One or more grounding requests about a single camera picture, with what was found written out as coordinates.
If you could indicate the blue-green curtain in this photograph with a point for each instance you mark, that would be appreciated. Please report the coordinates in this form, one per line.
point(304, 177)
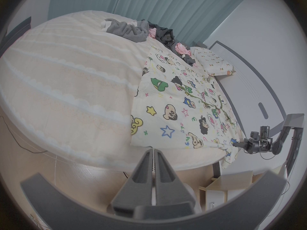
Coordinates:
point(168, 3)

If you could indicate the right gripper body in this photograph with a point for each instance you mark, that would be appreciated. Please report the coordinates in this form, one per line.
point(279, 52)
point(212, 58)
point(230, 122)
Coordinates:
point(251, 146)

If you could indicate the bed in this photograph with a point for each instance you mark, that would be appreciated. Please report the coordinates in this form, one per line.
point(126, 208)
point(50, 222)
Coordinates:
point(60, 80)

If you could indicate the small pale wooden table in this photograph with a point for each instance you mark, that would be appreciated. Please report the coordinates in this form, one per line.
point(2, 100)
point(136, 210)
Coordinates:
point(227, 181)

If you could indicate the grey bedside table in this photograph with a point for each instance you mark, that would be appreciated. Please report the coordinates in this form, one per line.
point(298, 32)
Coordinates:
point(200, 44)

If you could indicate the white printed pyjama top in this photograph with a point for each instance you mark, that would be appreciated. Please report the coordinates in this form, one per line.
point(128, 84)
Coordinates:
point(168, 99)

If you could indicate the pile of clothes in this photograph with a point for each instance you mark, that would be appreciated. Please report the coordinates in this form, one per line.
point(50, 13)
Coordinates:
point(124, 29)

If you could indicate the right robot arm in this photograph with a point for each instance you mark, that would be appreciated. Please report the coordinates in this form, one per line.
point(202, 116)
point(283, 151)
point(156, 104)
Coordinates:
point(279, 140)

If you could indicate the white printed pillow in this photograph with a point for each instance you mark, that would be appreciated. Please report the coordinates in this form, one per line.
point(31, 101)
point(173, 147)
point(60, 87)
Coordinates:
point(211, 60)

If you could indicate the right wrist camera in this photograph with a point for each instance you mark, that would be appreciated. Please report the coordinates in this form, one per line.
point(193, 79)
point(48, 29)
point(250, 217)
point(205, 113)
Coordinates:
point(254, 135)

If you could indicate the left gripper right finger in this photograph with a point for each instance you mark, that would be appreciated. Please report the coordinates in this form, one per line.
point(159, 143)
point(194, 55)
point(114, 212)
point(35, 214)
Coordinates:
point(172, 193)

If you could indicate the dark grey chest of drawers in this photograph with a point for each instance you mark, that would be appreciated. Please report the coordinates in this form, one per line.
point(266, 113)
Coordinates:
point(24, 24)

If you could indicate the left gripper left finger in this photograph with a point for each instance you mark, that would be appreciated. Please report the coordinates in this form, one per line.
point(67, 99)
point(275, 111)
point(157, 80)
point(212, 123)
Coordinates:
point(139, 193)

